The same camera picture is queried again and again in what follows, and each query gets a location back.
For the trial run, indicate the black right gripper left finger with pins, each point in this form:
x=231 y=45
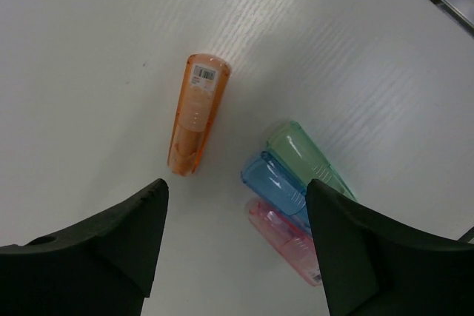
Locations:
x=103 y=265

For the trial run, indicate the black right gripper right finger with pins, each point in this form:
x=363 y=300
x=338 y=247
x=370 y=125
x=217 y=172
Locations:
x=373 y=265

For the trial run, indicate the pink clip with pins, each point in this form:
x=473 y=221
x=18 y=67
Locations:
x=296 y=247

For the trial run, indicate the blue clip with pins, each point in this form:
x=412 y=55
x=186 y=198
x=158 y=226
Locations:
x=272 y=182

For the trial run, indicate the green clip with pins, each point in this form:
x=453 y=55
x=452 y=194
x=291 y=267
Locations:
x=298 y=154

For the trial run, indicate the orange clip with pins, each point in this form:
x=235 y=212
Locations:
x=202 y=89

